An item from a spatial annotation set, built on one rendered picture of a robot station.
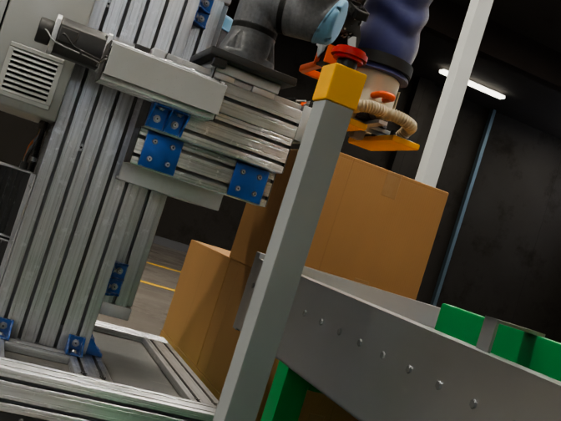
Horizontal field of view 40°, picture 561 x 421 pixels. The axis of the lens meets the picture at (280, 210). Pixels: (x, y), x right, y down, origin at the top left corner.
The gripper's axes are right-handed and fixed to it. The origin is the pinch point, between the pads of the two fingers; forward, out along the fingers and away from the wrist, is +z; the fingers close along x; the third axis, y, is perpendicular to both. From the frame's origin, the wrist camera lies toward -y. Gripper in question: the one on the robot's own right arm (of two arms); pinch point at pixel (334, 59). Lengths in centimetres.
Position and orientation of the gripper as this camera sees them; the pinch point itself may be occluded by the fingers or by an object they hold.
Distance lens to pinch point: 223.2
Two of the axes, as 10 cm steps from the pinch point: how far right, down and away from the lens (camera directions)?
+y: -3.3, -0.7, 9.4
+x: -9.0, -2.9, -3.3
